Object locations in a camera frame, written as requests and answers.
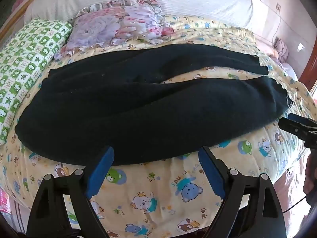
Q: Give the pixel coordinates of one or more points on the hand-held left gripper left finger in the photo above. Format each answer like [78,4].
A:
[102,171]

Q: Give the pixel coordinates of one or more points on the floral ruffled pillow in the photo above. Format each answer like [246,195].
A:
[111,27]

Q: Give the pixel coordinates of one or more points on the pink printed packet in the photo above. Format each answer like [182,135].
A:
[4,199]

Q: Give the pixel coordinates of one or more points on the yellow bear-print bed sheet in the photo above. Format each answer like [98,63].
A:
[163,198]

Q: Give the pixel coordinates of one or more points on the pink cloth bundle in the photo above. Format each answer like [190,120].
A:
[281,48]

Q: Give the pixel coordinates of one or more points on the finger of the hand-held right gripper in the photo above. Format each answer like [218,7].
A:
[294,129]
[301,119]

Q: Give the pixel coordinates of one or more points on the green checkered pillow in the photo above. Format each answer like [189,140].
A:
[22,67]

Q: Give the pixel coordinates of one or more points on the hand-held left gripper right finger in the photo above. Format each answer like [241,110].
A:
[210,172]

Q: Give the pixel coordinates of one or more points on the red wooden window frame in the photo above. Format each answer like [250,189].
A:
[309,72]

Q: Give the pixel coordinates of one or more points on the black pants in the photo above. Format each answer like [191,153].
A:
[138,114]

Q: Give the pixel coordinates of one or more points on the white wall socket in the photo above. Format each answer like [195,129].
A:
[278,6]

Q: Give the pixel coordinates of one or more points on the person's right hand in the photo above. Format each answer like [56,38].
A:
[310,173]

